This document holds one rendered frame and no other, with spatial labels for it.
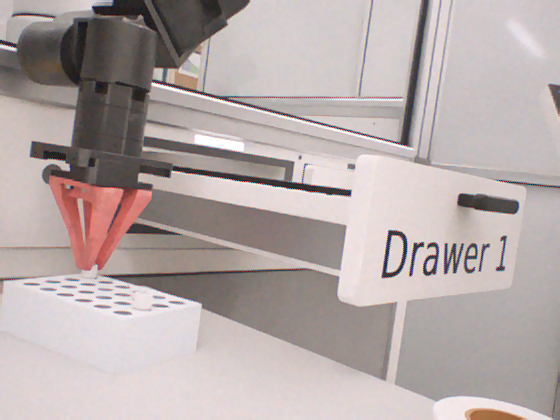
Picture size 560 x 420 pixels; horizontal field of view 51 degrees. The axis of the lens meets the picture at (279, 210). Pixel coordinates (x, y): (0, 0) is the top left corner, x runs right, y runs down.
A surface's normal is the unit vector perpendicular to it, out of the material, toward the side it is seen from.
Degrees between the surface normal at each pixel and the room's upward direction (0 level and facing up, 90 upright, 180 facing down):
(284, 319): 90
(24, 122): 90
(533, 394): 90
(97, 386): 0
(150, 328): 90
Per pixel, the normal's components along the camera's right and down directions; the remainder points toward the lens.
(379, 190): 0.72, 0.14
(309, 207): -0.68, -0.05
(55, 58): -0.53, 0.35
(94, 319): -0.49, -0.02
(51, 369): 0.14, -0.99
